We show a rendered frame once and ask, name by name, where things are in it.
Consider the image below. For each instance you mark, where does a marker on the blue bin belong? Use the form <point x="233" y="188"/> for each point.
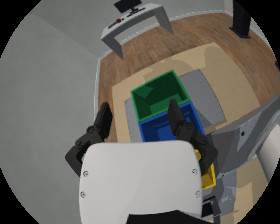
<point x="150" y="134"/>

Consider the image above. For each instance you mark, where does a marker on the green open bin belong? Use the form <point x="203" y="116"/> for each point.
<point x="151" y="98"/>

